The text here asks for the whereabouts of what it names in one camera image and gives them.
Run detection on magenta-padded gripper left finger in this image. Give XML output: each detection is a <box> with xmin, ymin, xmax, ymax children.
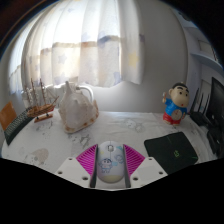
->
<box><xmin>54</xmin><ymin>143</ymin><xmax>100</xmax><ymax>189</ymax></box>

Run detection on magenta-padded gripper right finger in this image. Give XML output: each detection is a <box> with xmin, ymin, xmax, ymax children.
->
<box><xmin>122</xmin><ymin>143</ymin><xmax>169</xmax><ymax>189</ymax></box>

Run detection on white cartoon-print computer mouse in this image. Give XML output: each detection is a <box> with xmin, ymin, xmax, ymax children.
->
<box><xmin>95</xmin><ymin>140</ymin><xmax>126</xmax><ymax>184</ymax></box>

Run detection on black mouse pad green lines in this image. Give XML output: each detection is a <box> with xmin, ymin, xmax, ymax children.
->
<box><xmin>143</xmin><ymin>131</ymin><xmax>199</xmax><ymax>175</ymax></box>

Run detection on white cartoon-print tablecloth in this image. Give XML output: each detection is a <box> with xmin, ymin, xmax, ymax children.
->
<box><xmin>0</xmin><ymin>109</ymin><xmax>218</xmax><ymax>192</ymax></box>

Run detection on large white conch shell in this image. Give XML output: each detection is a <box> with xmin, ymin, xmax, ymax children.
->
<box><xmin>58</xmin><ymin>80</ymin><xmax>100</xmax><ymax>134</ymax></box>

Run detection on cartoon boy figurine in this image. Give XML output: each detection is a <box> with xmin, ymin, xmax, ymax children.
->
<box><xmin>161</xmin><ymin>82</ymin><xmax>190</xmax><ymax>126</ymax></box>

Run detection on wooden model sailing ship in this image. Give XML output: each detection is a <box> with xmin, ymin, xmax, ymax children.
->
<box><xmin>21</xmin><ymin>78</ymin><xmax>60</xmax><ymax>124</ymax></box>

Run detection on white kettle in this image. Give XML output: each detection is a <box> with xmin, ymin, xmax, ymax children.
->
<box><xmin>75</xmin><ymin>84</ymin><xmax>94</xmax><ymax>104</ymax></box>

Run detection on black router with antennas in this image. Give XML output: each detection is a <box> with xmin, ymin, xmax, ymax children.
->
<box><xmin>189</xmin><ymin>87</ymin><xmax>213</xmax><ymax>127</ymax></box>

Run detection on dark computer keyboard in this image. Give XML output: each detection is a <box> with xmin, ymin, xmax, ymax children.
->
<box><xmin>3</xmin><ymin>108</ymin><xmax>36</xmax><ymax>146</ymax></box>

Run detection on black box device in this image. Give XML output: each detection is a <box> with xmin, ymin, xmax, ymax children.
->
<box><xmin>206</xmin><ymin>126</ymin><xmax>224</xmax><ymax>158</ymax></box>

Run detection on orange wooden chair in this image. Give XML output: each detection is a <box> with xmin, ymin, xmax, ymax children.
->
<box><xmin>0</xmin><ymin>101</ymin><xmax>18</xmax><ymax>132</ymax></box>

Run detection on black computer monitor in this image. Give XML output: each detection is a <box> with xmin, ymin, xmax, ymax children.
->
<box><xmin>205</xmin><ymin>76</ymin><xmax>224</xmax><ymax>129</ymax></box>

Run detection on white star-print curtain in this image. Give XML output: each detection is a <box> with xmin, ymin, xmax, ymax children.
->
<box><xmin>8</xmin><ymin>0</ymin><xmax>146</xmax><ymax>96</ymax></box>

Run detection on white wall shelf unit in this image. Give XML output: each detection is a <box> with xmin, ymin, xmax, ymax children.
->
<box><xmin>173</xmin><ymin>6</ymin><xmax>224</xmax><ymax>74</ymax></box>

